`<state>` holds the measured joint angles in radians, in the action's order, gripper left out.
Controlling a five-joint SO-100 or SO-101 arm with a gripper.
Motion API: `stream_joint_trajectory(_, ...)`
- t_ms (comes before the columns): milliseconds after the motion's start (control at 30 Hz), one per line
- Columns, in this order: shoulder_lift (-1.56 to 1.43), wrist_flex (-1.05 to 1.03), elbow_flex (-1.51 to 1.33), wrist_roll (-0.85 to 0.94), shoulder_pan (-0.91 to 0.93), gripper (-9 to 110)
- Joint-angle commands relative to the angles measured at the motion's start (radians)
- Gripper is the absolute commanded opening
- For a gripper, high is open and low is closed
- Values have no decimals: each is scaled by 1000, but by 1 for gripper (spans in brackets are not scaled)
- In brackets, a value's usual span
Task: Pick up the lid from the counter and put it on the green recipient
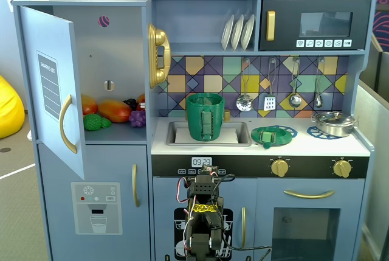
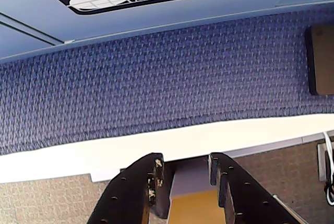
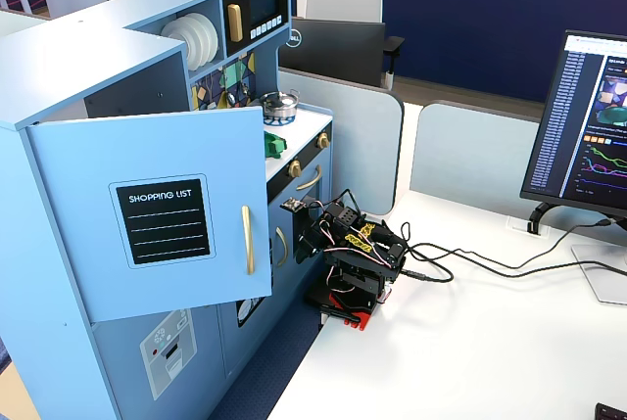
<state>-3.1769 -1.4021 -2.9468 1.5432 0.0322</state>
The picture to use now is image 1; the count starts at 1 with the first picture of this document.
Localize green plastic lid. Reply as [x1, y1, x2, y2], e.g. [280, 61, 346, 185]
[250, 125, 293, 150]

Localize steel pot lid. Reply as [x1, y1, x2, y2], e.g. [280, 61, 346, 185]
[314, 111, 356, 125]

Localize green plastic container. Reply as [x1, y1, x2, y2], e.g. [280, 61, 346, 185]
[185, 92, 226, 142]

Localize grey toy sink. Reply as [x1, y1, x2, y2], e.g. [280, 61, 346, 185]
[165, 120, 253, 148]

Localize steel skimmer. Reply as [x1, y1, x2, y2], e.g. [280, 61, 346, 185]
[236, 57, 255, 112]

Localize purple toy grapes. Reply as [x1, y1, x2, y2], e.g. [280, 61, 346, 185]
[129, 110, 146, 128]

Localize steel slotted spatula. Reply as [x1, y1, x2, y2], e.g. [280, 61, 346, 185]
[263, 57, 277, 111]

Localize orange toy mango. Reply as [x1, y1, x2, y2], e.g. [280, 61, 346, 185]
[97, 99, 133, 124]

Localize white toy plate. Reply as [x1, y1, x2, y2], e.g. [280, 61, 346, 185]
[240, 14, 255, 51]
[221, 14, 235, 51]
[230, 14, 245, 51]

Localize gold toy telephone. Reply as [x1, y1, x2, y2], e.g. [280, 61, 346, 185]
[148, 23, 172, 89]

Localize blue toy kitchen unit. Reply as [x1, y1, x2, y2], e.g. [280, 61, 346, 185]
[12, 0, 377, 261]

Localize gold stove knob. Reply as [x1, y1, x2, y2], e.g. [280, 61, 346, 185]
[332, 158, 353, 178]
[270, 158, 289, 178]

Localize steel ladle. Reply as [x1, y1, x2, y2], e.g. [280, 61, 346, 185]
[288, 57, 302, 108]

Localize green toy lettuce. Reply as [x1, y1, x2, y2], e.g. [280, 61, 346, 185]
[83, 113, 112, 131]

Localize red yellow toy mango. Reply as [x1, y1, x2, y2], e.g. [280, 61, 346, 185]
[80, 94, 99, 116]

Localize steel spoon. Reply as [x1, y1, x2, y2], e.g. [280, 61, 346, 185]
[314, 57, 325, 108]

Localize black toy microwave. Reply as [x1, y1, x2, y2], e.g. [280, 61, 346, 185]
[258, 0, 372, 52]

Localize steel pot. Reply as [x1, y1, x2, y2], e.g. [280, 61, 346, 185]
[311, 111, 360, 137]

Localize grey shopping list sticker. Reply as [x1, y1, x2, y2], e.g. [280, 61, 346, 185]
[36, 50, 60, 122]

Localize blue fridge door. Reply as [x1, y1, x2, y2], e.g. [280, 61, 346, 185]
[18, 5, 86, 180]

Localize yellow bean bag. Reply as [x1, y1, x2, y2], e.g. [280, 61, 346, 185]
[0, 74, 26, 139]

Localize grey partition panel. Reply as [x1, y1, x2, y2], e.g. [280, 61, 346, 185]
[354, 84, 389, 261]

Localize small camera board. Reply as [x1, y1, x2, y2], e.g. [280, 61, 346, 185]
[200, 165, 220, 177]

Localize red servo wire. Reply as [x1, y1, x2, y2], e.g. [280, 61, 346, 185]
[177, 176, 195, 204]

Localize gold freezer door handle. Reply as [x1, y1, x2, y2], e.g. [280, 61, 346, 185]
[131, 163, 140, 208]

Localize gold microwave handle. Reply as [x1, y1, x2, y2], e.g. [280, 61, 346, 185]
[266, 10, 276, 42]

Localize gold dishwasher handle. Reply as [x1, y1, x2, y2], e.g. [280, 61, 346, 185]
[241, 206, 247, 249]

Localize gold fridge door handle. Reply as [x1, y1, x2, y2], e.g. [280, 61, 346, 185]
[59, 94, 78, 155]

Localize gold oven handle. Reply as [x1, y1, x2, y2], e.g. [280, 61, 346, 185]
[283, 189, 336, 199]

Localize black camera cable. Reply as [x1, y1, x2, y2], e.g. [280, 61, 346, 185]
[217, 236, 272, 261]

